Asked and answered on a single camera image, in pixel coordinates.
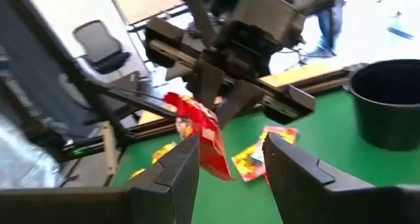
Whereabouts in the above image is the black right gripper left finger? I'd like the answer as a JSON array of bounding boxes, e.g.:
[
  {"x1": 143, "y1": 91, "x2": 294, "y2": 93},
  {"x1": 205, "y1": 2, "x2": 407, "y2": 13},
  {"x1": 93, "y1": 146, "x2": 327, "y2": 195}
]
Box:
[{"x1": 127, "y1": 134, "x2": 200, "y2": 224}]

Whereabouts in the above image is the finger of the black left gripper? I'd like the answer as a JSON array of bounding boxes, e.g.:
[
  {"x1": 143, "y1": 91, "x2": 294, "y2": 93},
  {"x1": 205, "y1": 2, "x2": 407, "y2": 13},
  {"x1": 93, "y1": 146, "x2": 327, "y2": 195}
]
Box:
[
  {"x1": 215, "y1": 80, "x2": 265, "y2": 130},
  {"x1": 188, "y1": 58, "x2": 228, "y2": 110}
]

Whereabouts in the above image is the person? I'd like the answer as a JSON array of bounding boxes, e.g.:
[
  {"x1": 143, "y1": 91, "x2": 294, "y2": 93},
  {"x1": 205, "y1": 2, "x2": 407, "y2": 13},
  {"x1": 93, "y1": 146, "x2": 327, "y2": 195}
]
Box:
[{"x1": 299, "y1": 0, "x2": 349, "y2": 59}]

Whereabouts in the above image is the black office chair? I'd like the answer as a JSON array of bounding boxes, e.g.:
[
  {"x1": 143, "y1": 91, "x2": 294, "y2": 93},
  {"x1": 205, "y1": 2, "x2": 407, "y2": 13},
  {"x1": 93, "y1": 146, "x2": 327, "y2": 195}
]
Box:
[{"x1": 72, "y1": 19, "x2": 133, "y2": 76}]

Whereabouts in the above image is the red Skittles candy packet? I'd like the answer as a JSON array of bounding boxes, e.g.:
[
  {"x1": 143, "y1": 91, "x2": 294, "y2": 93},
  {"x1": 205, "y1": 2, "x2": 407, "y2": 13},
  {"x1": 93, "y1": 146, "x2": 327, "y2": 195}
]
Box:
[{"x1": 163, "y1": 91, "x2": 234, "y2": 182}]

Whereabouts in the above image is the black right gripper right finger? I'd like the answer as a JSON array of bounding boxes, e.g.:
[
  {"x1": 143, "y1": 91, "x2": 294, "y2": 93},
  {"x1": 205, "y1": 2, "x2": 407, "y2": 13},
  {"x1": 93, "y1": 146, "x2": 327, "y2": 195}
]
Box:
[{"x1": 262, "y1": 131, "x2": 400, "y2": 224}]

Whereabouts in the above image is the black plastic bucket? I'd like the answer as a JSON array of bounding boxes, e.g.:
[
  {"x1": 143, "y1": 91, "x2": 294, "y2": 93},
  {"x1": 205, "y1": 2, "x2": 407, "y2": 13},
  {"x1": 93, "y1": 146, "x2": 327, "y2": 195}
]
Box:
[{"x1": 343, "y1": 58, "x2": 420, "y2": 152}]

